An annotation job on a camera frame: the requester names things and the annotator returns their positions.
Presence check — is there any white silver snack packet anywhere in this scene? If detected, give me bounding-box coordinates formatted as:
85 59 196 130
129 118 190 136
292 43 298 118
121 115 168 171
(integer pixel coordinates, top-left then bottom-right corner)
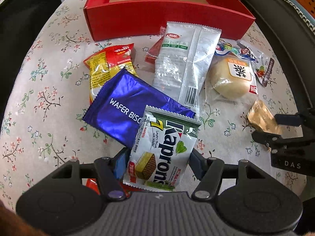
153 21 221 119

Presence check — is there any red yellow snack packet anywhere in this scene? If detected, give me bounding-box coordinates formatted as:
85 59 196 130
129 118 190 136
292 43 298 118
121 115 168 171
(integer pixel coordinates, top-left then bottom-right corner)
83 43 137 104

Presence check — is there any green white Kaprons wafer packet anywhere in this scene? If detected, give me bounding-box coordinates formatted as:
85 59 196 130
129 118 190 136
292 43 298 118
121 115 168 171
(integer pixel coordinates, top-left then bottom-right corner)
123 105 201 191

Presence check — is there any blue wafer biscuit packet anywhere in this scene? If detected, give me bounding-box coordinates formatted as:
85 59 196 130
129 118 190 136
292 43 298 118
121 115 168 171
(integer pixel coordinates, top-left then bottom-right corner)
83 69 195 149

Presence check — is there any dark green sofa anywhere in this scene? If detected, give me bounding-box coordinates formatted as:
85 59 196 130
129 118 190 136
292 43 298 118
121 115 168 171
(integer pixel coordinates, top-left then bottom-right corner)
242 0 314 110

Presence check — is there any black side table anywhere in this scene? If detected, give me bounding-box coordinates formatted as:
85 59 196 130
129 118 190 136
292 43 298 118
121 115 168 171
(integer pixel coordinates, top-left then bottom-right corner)
0 0 67 128

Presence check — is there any blue sausage snack packet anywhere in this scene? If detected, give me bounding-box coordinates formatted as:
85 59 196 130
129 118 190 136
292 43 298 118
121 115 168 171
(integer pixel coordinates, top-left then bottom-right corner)
215 38 258 63

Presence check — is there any red cardboard box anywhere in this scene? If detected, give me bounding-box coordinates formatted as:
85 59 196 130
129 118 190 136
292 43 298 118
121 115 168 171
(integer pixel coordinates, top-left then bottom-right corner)
83 0 255 41

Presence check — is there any gold foil snack packet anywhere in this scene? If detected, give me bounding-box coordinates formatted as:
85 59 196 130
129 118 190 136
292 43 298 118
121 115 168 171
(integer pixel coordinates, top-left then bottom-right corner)
247 100 283 135

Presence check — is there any red clear pastry packet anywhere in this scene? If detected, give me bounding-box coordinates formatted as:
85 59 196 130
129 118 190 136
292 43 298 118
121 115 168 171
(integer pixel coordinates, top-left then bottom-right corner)
145 27 166 65

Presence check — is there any person's left hand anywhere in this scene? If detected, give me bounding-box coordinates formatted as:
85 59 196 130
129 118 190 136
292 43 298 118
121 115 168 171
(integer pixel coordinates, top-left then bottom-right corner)
0 201 46 236

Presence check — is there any floral tablecloth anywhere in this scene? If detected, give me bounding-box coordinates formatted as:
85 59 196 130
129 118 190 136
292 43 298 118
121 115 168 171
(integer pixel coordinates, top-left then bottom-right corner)
1 0 307 210

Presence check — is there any red crown spicy strip packet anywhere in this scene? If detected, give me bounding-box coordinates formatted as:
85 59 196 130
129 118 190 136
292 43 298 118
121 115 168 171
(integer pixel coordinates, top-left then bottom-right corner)
85 178 148 196

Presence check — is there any white duck neck snack packet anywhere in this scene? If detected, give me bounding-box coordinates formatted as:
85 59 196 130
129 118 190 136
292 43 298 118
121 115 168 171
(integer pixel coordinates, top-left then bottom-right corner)
237 40 275 87

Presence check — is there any round bun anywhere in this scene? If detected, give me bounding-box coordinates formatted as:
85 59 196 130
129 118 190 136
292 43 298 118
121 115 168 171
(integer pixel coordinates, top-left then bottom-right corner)
205 54 258 105

